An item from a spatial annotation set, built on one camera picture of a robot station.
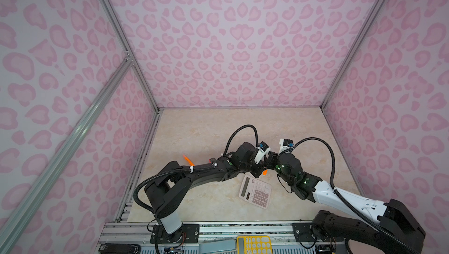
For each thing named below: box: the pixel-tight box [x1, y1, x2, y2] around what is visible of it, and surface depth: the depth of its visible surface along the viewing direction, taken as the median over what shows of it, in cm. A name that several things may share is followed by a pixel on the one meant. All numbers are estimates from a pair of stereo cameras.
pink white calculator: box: [238, 174, 272, 209], surface depth 84 cm
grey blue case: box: [198, 238, 237, 254], surface depth 70 cm
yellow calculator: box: [236, 235, 273, 254], surface depth 71 cm
